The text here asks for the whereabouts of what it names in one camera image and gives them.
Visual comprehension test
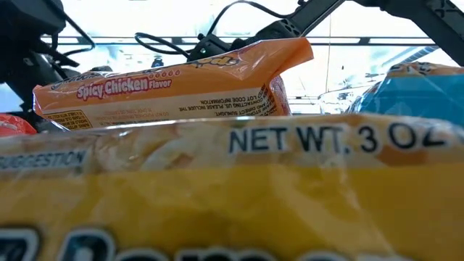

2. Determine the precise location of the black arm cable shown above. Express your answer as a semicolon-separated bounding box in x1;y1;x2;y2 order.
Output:
134;0;302;59
54;12;96;68

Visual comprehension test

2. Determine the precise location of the clear plastic bin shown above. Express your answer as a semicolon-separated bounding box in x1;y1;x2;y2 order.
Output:
318;83;385;115

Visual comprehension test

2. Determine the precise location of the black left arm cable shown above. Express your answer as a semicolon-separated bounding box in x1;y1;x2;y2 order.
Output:
54;12;96;68

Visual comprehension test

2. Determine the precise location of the blue Maruchan noodle pack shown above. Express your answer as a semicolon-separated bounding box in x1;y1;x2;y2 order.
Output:
347;61;464;128

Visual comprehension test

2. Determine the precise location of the red-orange spicy noodle pack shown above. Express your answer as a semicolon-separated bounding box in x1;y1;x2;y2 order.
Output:
33;37;315;131
0;112;37;138

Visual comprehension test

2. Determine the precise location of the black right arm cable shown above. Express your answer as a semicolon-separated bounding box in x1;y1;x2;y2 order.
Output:
134;0;302;59

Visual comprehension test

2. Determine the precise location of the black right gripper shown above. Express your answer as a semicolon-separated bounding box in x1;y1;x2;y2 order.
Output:
187;34;233;62

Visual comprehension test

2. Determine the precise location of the yellow creamy chicken noodle pack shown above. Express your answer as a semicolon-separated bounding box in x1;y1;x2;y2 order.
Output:
0;112;464;261

